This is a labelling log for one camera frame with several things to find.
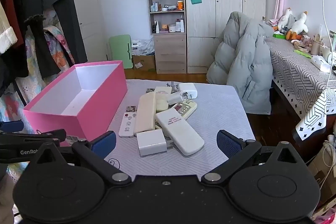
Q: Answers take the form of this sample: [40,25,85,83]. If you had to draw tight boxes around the white square power adapter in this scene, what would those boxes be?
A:
[137,129,167,156]

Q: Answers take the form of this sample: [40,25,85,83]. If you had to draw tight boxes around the orange pill bottle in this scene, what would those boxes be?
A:
[177,1,183,10]

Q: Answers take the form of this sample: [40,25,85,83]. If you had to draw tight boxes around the white fleece cuff garment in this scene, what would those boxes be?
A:
[0,4,18,54]

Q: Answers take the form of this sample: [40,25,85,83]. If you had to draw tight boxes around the patterned black white tablecloth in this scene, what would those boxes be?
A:
[265,37,335,140]

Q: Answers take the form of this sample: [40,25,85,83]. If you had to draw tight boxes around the white packaged goods pile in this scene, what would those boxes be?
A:
[131,38,155,56]

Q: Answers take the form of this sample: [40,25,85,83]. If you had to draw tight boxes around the cream long remote back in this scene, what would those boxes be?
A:
[134,92,157,136]

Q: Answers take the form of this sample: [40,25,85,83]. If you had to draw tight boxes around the large white remote control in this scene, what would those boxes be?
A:
[155,108,205,156]

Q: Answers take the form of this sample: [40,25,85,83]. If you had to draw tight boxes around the green folding table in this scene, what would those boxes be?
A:
[109,35,133,69]

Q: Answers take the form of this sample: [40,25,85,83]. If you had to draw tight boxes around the wooden open shelf unit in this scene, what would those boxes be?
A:
[147,0,187,74]

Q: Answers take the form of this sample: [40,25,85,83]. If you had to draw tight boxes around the light wood wardrobe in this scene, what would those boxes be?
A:
[185,0,266,73]

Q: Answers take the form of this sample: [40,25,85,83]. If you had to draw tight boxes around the white cosmetic jar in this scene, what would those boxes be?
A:
[169,24,176,33]

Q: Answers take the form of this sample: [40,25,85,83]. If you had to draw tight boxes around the small white fan remote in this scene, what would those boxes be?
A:
[118,112,137,138]

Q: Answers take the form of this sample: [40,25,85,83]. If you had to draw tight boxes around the grey puffer jacket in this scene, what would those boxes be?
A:
[207,11,274,115]

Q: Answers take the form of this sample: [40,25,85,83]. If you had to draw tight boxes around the brown cardboard box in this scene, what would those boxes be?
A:
[132,55,156,72]

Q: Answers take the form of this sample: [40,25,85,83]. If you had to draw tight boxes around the white quilted table mat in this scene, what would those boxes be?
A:
[105,84,255,178]

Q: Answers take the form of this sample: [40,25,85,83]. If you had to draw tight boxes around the floral quilt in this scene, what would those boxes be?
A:
[1,8,75,134]

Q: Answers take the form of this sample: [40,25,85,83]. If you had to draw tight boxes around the cream remote with red display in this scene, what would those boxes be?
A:
[173,99,197,119]

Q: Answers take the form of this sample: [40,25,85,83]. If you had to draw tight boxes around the black hanging clothes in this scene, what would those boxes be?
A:
[1,0,88,93]

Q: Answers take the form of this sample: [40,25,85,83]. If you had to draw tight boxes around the pink cardboard box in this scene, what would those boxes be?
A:
[23,61,127,141]

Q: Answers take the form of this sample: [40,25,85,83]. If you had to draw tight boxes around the white goose plush toy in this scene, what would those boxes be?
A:
[277,8,295,33]

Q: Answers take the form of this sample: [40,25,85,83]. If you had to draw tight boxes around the white charger with plug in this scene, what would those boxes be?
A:
[167,92,190,106]

